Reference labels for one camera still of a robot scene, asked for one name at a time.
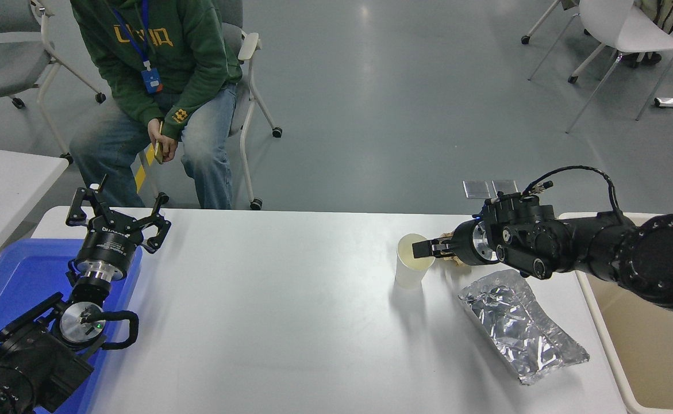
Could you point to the silver foil tray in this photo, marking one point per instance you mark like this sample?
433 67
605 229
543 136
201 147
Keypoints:
514 328

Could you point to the crumpled tan paper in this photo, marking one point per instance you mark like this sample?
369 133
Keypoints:
454 262

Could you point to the white side table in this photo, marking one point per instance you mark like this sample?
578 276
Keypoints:
3 184

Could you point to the blue plastic tray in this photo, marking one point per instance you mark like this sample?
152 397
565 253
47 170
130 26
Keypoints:
20 276

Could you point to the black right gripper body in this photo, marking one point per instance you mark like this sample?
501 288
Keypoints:
464 244

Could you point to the blue id badge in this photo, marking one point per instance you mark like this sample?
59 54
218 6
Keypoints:
152 81

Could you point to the white paper cup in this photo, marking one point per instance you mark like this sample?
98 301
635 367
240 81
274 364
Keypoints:
408 276

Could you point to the large pale bin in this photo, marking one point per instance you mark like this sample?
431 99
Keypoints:
658 356

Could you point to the white chair legs with casters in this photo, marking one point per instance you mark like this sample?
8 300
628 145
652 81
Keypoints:
572 79

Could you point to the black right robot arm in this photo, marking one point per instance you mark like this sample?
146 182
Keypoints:
658 259

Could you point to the white chair thin metal legs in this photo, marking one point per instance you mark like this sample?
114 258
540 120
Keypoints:
629 29

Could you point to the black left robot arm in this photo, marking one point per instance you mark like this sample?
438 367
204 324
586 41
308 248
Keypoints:
31 356

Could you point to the grey office chair white armrests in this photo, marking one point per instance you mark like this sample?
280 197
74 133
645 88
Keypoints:
248 46

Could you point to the person's left hand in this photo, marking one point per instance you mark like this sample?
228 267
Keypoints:
168 148

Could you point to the person's right hand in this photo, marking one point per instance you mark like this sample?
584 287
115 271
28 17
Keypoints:
152 131

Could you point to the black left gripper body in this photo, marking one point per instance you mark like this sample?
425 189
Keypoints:
109 247

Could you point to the smartphone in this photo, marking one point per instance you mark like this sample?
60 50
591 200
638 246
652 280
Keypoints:
158 150

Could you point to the person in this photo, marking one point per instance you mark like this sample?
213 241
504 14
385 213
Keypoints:
649 58
158 34

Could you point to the silver floor plate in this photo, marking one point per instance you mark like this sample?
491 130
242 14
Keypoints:
505 187
476 189

